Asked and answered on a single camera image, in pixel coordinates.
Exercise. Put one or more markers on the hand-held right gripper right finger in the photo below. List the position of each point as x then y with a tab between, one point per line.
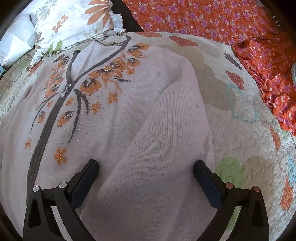
208	183

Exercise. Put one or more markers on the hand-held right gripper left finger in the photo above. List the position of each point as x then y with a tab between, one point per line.
85	183

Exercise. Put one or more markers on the pink floral knit cardigan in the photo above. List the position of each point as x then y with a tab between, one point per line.
138	104

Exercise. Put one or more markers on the quilted floral bedspread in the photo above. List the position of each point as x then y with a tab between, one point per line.
231	129

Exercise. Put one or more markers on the grey round object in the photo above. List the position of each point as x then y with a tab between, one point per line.
294	74

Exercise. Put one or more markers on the blue patterned box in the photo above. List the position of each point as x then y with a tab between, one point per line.
1	71

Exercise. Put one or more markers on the white plastic bag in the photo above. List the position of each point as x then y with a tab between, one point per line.
16	39

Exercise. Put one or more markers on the white floral pillow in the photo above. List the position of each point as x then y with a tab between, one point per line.
69	20

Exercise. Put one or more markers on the orange floral cloth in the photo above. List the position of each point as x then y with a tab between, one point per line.
208	18

